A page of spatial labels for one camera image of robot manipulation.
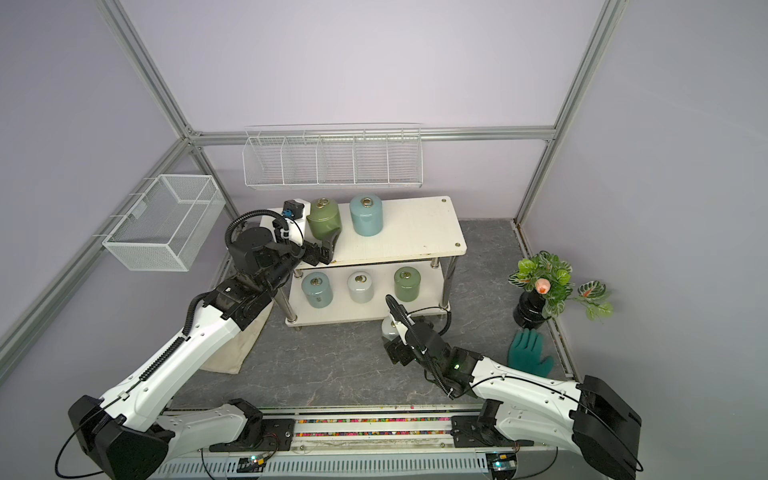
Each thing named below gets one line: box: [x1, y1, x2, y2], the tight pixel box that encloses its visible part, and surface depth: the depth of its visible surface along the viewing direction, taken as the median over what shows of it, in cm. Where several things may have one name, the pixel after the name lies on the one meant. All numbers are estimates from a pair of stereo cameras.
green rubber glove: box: [508, 328, 554, 377], surface depth 88 cm
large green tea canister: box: [306, 197, 343, 241], surface depth 67 cm
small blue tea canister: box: [301, 272, 333, 309], surface depth 87 cm
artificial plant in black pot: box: [508, 250, 613, 329], surface depth 74 cm
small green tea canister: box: [394, 266, 421, 303], surface depth 88 cm
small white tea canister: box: [347, 271, 375, 304], surface depth 89 cm
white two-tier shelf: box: [259, 195, 467, 328], surface depth 74 cm
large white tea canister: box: [382, 314, 400, 341], surface depth 86 cm
